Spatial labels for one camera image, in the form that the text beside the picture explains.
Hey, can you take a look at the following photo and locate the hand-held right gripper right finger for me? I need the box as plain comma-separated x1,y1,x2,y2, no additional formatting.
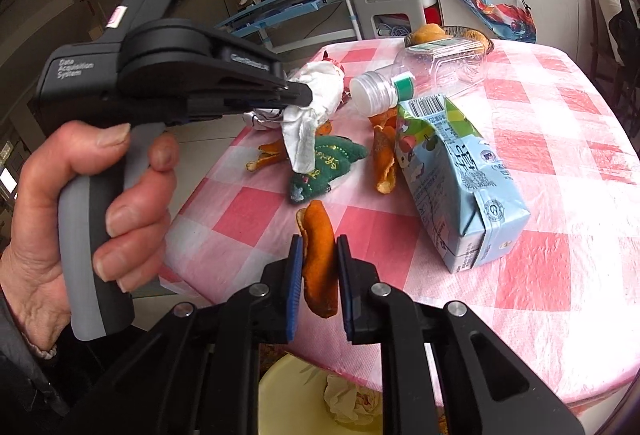
336,235,586,435

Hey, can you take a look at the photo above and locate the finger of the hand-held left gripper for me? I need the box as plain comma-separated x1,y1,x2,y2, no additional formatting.
172,96,297,124
215,41,315,108

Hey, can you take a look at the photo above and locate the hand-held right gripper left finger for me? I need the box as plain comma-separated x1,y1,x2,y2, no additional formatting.
75,235,306,435

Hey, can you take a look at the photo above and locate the curled orange peel strip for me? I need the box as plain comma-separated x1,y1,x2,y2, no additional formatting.
296,200,338,320

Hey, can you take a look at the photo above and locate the large white tissue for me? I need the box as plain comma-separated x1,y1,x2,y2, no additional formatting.
280,61,347,176

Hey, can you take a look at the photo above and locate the yellow waste bin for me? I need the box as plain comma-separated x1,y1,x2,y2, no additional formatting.
257,352,396,435

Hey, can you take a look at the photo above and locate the clear plastic bottle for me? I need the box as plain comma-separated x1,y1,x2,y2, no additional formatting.
349,40,488,118

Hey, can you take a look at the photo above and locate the person's left hand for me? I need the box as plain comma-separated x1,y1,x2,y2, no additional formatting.
0,121,181,358

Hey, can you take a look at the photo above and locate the crumpled tissue in bin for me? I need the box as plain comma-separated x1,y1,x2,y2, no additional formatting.
324,375,383,423

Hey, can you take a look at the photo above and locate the green plush toy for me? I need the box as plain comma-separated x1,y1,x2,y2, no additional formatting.
289,135,370,204

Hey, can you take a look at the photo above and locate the long orange peel piece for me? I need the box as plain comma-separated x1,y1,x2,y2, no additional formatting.
372,122,399,194

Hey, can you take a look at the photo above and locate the white plastic stool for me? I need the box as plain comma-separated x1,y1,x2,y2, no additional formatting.
352,0,428,40

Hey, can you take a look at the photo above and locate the light blue drink carton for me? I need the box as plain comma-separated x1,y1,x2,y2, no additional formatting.
395,94,531,275

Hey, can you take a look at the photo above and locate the dark woven fruit basket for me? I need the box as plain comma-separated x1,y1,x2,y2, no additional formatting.
405,25,496,56

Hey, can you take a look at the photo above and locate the pink checkered tablecloth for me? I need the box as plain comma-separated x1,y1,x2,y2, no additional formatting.
159,37,640,418

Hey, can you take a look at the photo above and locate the dark wooden chair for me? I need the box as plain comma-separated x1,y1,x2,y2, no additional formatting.
579,0,640,68

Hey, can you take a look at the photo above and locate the white bag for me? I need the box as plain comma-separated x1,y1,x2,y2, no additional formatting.
598,0,640,66

